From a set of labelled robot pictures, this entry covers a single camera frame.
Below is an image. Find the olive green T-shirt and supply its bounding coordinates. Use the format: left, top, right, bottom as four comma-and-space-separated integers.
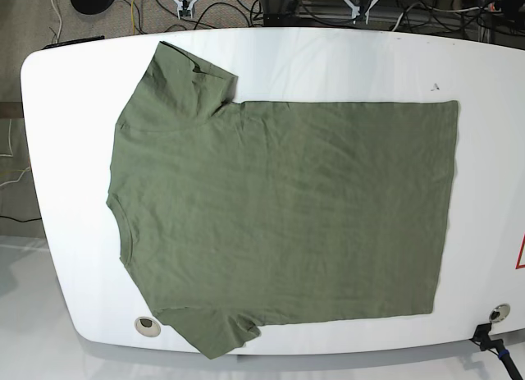
107, 42, 459, 359

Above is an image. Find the black flat bar table edge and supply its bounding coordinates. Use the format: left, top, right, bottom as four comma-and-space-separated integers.
42, 35, 105, 50

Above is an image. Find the red warning triangle sticker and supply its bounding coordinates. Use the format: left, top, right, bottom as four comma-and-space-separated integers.
515, 236, 525, 269

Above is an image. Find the left table cable grommet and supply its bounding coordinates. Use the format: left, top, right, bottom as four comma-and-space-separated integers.
135, 316, 162, 338

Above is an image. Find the table cable grommet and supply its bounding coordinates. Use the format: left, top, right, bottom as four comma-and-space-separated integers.
135, 316, 162, 338
489, 303, 511, 323

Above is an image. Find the yellow cable on floor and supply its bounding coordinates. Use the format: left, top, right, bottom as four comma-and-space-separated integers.
130, 0, 143, 34

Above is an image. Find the black clamp with cable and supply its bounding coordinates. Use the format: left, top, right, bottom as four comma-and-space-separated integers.
470, 323, 523, 380

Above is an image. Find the right table cable grommet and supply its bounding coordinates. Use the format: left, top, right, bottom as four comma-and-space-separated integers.
489, 303, 511, 323

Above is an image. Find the white cable on floor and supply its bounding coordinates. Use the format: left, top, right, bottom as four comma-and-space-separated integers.
50, 0, 63, 44

